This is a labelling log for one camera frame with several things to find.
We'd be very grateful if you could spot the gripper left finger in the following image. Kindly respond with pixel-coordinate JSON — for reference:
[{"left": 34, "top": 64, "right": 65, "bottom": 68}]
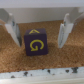
[{"left": 0, "top": 8, "right": 23, "bottom": 49}]

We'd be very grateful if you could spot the purple block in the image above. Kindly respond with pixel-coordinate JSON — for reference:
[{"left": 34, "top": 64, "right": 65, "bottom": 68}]
[{"left": 23, "top": 28, "right": 50, "bottom": 57}]

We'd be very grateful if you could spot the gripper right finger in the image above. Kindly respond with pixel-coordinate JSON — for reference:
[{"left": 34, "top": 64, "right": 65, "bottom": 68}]
[{"left": 58, "top": 7, "right": 84, "bottom": 50}]

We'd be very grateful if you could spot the white cabinet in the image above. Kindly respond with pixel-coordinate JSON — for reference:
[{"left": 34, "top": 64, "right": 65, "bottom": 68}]
[{"left": 0, "top": 0, "right": 84, "bottom": 25}]

